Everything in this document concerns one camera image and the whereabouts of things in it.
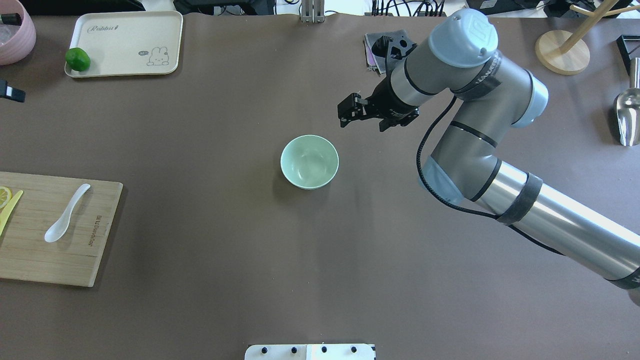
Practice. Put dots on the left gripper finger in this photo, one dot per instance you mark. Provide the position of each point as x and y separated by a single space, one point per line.
8 92

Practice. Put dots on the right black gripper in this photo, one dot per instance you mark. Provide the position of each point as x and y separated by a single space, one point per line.
389 103

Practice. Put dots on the mint green bowl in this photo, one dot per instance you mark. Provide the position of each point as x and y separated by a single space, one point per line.
309 162

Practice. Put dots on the white ceramic spoon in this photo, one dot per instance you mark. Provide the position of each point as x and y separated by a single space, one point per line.
58 229

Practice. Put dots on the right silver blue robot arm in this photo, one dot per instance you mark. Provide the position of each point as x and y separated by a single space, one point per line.
458 161

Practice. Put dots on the pink bowl of ice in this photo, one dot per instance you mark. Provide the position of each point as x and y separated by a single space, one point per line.
18 43

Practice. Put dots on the steel muddler black tip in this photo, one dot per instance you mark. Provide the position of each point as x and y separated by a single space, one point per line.
11 19

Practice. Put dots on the green lime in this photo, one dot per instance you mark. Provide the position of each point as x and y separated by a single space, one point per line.
77 59

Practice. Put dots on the grey folded cloth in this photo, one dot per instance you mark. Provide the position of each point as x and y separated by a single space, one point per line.
370 38

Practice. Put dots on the left lemon slice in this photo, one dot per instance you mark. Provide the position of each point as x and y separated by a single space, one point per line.
5 196

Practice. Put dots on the cream rabbit tray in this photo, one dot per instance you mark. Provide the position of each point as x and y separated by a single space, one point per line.
128 43

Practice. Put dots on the yellow plastic knife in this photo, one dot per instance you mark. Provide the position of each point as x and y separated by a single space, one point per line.
8 209

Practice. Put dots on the bamboo cutting board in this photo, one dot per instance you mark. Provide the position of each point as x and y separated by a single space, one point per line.
75 258

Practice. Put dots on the wooden mug tree stand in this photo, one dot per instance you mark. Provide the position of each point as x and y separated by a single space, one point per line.
564 52

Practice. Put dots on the metal scoop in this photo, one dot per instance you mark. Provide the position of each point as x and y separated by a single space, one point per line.
627 108

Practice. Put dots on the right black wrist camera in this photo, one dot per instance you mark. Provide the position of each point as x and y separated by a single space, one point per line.
389 51

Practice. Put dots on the aluminium frame post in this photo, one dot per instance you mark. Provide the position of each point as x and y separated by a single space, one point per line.
312 11

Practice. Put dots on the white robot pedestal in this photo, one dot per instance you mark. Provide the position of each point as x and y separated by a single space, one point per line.
312 351

